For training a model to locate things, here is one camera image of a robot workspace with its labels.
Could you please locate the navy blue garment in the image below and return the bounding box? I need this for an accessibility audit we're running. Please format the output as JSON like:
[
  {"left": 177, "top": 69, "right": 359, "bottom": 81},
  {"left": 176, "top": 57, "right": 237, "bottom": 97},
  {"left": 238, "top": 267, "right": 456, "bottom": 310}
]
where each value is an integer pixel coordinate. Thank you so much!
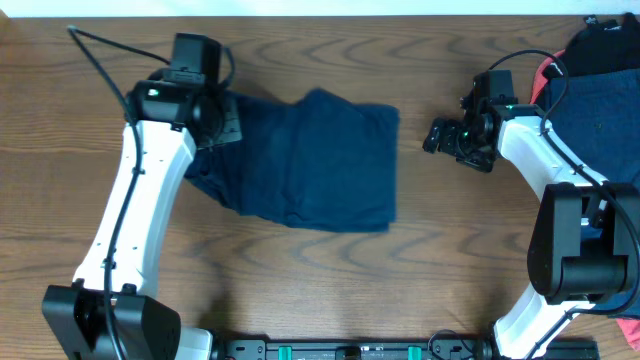
[
  {"left": 542, "top": 67, "right": 640, "bottom": 319},
  {"left": 185, "top": 89, "right": 400, "bottom": 232}
]

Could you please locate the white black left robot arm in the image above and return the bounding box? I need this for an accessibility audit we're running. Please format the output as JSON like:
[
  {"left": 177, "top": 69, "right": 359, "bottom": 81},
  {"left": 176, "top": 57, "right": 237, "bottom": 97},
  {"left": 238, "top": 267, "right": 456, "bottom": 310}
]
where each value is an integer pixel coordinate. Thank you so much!
[{"left": 42, "top": 75, "right": 241, "bottom": 359}]

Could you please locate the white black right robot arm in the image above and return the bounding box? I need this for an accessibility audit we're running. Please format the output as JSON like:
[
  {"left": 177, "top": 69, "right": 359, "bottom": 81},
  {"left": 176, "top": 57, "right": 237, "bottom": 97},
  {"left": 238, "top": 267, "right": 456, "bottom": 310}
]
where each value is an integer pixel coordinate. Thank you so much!
[{"left": 423, "top": 96, "right": 639, "bottom": 359}]

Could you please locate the pink red garment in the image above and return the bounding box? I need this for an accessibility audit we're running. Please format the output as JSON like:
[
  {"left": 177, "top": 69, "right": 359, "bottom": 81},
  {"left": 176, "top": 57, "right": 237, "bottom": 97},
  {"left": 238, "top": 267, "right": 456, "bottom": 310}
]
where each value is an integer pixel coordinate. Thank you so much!
[{"left": 529, "top": 57, "right": 563, "bottom": 104}]

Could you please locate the black garment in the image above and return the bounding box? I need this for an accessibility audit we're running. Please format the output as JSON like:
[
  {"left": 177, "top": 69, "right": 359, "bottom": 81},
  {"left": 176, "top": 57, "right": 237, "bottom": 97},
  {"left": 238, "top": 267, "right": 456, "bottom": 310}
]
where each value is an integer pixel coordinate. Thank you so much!
[{"left": 555, "top": 12, "right": 639, "bottom": 77}]

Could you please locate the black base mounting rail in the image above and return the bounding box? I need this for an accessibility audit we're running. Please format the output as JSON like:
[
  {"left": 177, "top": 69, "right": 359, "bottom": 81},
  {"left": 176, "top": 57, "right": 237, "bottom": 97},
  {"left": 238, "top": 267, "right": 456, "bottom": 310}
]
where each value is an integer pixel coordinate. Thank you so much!
[{"left": 211, "top": 337, "right": 499, "bottom": 360}]

